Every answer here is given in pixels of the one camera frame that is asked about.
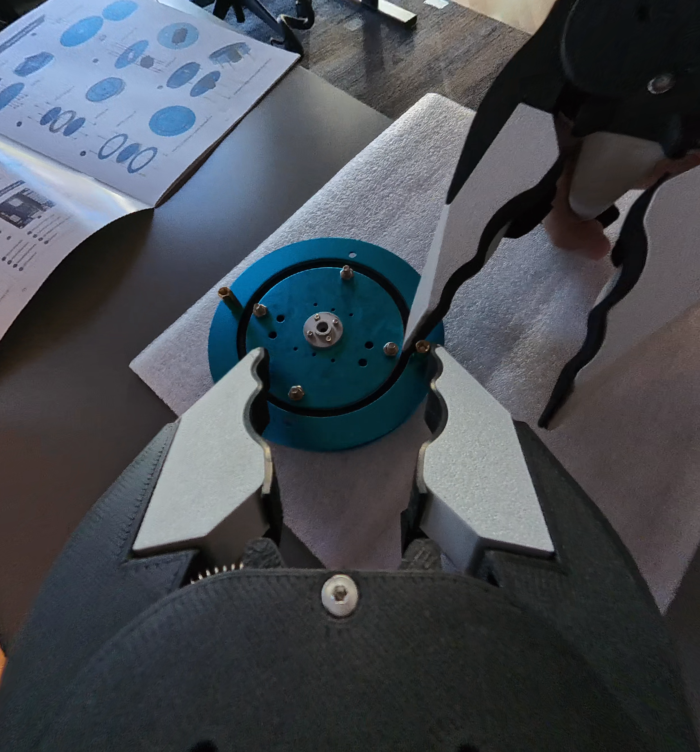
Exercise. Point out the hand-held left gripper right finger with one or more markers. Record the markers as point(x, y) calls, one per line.
point(485, 470)

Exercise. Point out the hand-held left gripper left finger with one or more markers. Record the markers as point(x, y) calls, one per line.
point(209, 470)

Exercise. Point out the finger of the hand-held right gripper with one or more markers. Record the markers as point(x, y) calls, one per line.
point(685, 235)
point(502, 164)

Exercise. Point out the blue metal turntable assembly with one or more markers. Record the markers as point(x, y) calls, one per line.
point(338, 376)

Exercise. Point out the person's right hand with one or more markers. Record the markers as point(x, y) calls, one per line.
point(579, 232)

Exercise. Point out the white foam sheet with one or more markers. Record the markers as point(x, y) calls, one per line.
point(338, 194)

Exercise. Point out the open instruction booklet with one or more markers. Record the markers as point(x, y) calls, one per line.
point(62, 147)

